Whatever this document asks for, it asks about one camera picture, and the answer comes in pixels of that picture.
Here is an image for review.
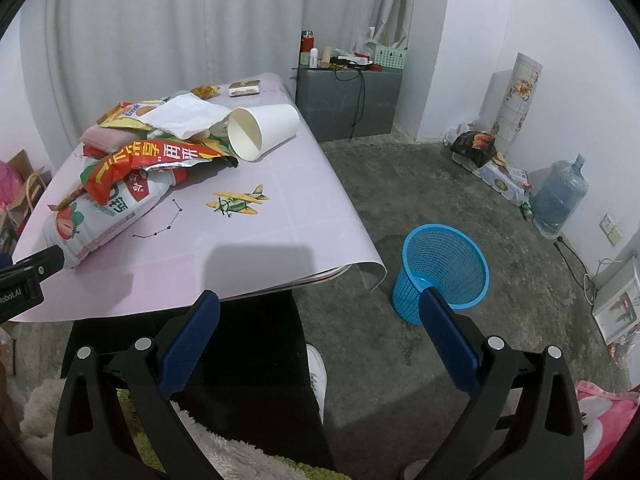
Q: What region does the white AD calcium milk bottle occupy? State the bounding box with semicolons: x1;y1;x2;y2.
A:
43;168;186;269

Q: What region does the red yellow snack bag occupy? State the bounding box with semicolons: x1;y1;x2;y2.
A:
80;136;238;205

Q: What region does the blue plastic waste basket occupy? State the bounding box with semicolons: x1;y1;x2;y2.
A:
390;223;490;325

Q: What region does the white paper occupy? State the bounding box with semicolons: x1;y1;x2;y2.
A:
140;93;231;140

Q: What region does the white paper cup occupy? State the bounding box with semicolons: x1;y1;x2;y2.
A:
228;104;299;162

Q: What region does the pink cloth pad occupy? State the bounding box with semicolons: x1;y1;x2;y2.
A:
80;125;146;153

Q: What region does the pink flower blanket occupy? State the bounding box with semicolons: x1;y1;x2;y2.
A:
575;380;639;479

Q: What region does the pink plastic bag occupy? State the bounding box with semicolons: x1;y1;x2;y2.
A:
0;162;23;210

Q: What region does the white appliance box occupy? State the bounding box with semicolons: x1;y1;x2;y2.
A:
592;257;639;346

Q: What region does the black trousers leg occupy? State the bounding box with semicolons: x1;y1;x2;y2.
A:
63;292;334;470

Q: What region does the white shoe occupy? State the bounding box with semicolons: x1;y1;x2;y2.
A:
306;344;328;422

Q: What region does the blue water jug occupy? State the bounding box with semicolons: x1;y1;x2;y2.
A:
532;154;588;240

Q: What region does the white patterned flat box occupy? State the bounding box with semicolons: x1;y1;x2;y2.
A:
452;153;533;206

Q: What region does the pink tablecloth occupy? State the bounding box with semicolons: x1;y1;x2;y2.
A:
8;71;388;323

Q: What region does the golden candy wrapper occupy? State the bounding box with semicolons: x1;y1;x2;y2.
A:
190;84;219;100

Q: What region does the small white gold box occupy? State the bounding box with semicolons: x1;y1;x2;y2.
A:
228;79;260;98

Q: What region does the black orange snack bag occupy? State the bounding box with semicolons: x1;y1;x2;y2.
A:
450;131;497;168

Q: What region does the grey cabinet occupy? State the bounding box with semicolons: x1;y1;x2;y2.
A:
295;68;402;143

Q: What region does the red thermos bottle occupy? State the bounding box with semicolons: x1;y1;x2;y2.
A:
300;29;314;54

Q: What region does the green storage basket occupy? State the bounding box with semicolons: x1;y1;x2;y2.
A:
373;44;407;70

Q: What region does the wall socket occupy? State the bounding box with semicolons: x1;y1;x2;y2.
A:
600;214;623;246

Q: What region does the black cabinet cable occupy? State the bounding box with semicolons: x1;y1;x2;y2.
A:
333;66;368;140

